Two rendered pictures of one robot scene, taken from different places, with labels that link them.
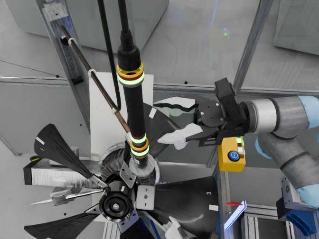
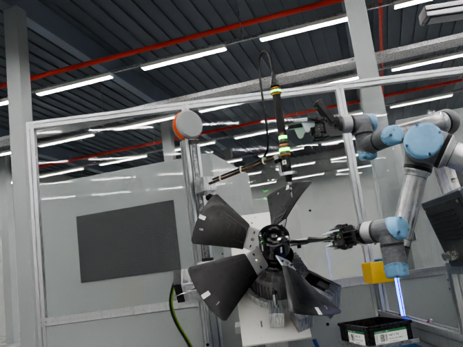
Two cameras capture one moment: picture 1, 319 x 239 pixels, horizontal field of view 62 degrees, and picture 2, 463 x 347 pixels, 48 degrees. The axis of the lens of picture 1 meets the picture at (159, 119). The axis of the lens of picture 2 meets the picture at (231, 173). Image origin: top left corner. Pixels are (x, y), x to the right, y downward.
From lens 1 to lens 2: 202 cm
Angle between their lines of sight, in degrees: 65
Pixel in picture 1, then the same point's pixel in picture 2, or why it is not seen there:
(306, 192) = (383, 132)
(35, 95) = (142, 333)
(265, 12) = (356, 182)
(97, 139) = not seen: hidden behind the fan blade
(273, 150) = (364, 141)
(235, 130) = (335, 129)
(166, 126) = (300, 184)
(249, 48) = (360, 217)
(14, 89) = (119, 326)
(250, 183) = not seen: outside the picture
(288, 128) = (361, 121)
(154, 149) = (295, 197)
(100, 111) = not seen: hidden behind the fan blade
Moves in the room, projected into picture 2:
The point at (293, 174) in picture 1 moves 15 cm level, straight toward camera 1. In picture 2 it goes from (375, 135) to (353, 132)
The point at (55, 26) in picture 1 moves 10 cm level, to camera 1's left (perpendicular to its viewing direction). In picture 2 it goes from (206, 181) to (185, 183)
